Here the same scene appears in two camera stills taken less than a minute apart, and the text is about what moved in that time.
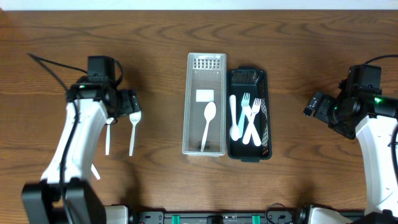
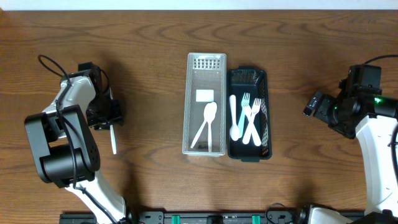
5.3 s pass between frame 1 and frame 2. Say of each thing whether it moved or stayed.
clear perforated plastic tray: stayed
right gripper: stayed
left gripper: moved
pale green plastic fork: stayed
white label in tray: stayed
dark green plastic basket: stayed
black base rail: stayed
